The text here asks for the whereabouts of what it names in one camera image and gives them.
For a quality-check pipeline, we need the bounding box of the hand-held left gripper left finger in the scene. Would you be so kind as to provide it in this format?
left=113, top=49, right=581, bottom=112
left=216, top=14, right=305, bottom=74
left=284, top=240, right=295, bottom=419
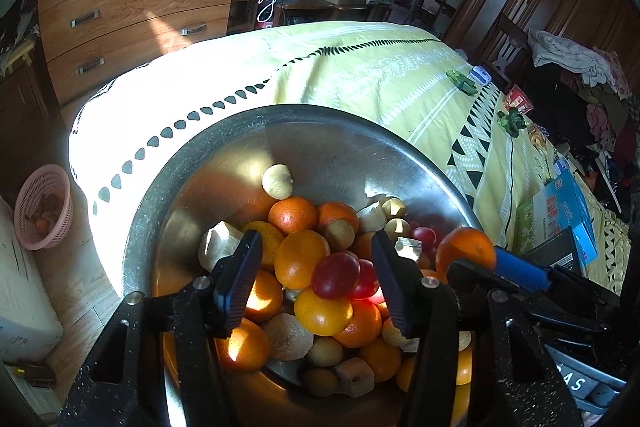
left=57, top=229, right=264, bottom=427

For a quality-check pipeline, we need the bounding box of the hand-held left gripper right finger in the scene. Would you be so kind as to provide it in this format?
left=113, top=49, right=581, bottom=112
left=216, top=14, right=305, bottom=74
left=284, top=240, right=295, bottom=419
left=370, top=231, right=581, bottom=427

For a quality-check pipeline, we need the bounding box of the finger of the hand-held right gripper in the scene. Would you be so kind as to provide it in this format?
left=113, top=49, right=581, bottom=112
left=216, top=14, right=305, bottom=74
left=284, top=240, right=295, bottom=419
left=446, top=259, right=608, bottom=333
left=492, top=246, right=621, bottom=308

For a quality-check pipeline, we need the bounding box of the single orange fruit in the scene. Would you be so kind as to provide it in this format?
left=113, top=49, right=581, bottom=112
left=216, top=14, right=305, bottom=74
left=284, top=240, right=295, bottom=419
left=435, top=227, right=497, bottom=280

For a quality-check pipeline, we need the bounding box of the pile of oranges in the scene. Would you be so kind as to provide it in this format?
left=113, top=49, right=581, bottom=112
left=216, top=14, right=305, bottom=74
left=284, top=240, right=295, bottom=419
left=215, top=196, right=475, bottom=400

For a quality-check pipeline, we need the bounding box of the stainless steel bowl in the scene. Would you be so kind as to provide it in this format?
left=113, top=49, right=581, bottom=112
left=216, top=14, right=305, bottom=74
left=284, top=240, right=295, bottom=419
left=121, top=104, right=483, bottom=427

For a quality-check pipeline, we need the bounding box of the red cherry tomato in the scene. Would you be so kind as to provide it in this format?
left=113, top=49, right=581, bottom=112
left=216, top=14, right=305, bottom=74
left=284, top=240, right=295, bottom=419
left=350, top=259, right=381, bottom=300
left=312, top=252, right=361, bottom=300
left=411, top=226, right=441, bottom=253

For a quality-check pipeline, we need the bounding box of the pale peeled vegetable chunk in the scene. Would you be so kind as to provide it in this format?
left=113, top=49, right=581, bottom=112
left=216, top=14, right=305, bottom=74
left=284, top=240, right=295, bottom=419
left=357, top=202, right=388, bottom=233
left=197, top=221, right=246, bottom=273
left=395, top=237, right=423, bottom=263

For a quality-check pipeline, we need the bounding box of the black box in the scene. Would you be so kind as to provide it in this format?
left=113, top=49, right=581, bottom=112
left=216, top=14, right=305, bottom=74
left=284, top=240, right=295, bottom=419
left=525, top=226, right=586, bottom=278

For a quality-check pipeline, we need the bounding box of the blue green cardboard box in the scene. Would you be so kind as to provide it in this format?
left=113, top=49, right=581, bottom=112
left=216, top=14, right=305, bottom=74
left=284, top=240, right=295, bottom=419
left=515, top=171, right=599, bottom=264

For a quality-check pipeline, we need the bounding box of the tan round potato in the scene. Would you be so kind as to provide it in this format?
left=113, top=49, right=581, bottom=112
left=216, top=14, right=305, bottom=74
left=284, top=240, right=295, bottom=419
left=262, top=313, right=315, bottom=362

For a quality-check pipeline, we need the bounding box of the brown ginger piece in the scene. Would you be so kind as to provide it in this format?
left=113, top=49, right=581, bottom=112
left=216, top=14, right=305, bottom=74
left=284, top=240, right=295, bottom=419
left=332, top=357, right=376, bottom=398

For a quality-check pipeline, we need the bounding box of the orange snack packet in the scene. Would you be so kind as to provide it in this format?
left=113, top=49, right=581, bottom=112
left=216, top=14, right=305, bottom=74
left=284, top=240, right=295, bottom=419
left=527, top=124, right=551, bottom=152

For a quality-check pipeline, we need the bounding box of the green leafy vegetable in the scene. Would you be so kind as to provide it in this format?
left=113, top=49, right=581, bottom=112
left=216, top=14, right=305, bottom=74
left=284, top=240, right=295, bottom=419
left=497, top=109, right=528, bottom=138

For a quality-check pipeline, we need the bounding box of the red snack packet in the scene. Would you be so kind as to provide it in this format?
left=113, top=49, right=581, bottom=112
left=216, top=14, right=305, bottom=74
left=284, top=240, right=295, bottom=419
left=504, top=88, right=535, bottom=114

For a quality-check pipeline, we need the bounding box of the green clip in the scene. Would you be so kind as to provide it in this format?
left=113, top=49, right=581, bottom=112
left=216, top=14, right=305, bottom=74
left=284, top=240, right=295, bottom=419
left=445, top=69, right=481, bottom=96

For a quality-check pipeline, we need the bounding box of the pink plastic basket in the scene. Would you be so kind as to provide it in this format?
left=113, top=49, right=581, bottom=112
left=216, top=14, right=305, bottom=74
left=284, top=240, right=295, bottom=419
left=14, top=164, right=73, bottom=252

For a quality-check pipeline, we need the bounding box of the pile of clothes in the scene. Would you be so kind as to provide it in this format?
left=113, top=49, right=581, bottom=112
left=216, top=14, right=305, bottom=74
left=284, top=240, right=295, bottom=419
left=522, top=29, right=640, bottom=168

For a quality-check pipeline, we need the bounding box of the white foam box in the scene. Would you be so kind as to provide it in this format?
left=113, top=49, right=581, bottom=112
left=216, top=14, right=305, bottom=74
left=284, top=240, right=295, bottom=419
left=0, top=197, right=65, bottom=365

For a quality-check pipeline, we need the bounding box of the dark wooden chair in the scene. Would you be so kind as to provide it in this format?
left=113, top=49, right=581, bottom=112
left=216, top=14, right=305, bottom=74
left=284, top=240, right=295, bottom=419
left=482, top=14, right=533, bottom=88

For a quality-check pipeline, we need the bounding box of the yellow patterned blanket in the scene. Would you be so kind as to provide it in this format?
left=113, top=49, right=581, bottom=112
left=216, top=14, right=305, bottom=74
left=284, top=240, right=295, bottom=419
left=67, top=21, right=632, bottom=338

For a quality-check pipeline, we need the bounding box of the dark wooden table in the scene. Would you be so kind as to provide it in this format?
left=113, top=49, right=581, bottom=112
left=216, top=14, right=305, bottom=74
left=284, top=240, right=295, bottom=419
left=272, top=0, right=381, bottom=28

